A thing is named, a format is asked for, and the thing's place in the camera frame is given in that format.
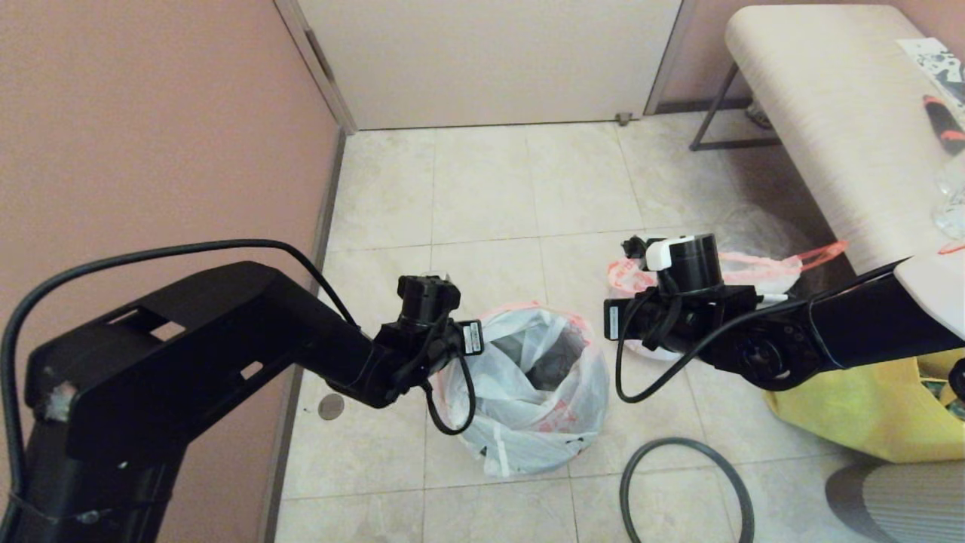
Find long black arm cable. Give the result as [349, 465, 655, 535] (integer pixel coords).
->
[0, 239, 359, 529]

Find black white printed paper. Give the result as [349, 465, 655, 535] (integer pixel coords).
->
[897, 38, 965, 106]

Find white door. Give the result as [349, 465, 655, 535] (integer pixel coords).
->
[298, 0, 683, 130]

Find grey bin ring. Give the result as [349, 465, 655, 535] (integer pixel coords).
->
[620, 437, 755, 543]

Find grey ribbed round object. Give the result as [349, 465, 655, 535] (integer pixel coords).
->
[824, 462, 965, 543]

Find white trash bag red print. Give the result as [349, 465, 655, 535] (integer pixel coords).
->
[437, 302, 610, 480]

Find used white drawstring trash bag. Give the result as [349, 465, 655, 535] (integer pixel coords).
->
[607, 241, 847, 361]

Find beige wooden table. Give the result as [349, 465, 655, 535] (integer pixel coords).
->
[725, 6, 965, 276]

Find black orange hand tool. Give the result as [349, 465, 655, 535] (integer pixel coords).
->
[924, 95, 965, 156]

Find yellow plastic shopping bag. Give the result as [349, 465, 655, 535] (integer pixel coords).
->
[765, 348, 965, 465]

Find clear crumpled plastic wrap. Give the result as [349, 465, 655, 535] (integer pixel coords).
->
[933, 155, 965, 242]

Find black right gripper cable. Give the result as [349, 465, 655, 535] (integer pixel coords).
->
[614, 260, 905, 404]

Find black cable with connector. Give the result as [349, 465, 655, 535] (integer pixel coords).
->
[424, 354, 477, 437]

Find clear plastic bag dark contents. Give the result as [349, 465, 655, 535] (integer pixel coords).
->
[716, 207, 826, 302]

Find black metal table leg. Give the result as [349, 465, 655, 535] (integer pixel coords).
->
[690, 62, 781, 152]

